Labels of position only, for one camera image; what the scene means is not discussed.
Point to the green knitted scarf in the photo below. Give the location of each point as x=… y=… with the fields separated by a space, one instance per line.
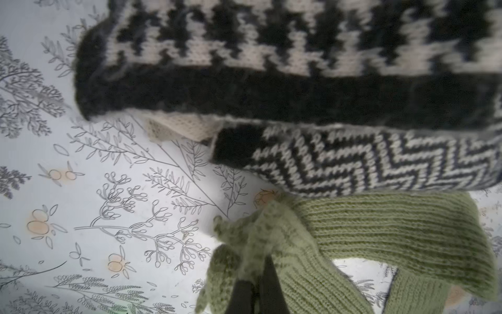
x=433 y=239

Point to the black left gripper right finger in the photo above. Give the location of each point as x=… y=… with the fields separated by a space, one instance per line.
x=271 y=297

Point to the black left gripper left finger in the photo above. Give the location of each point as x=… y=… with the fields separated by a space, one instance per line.
x=242 y=298

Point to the black white patterned scarf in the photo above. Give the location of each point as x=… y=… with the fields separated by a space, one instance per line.
x=320 y=98

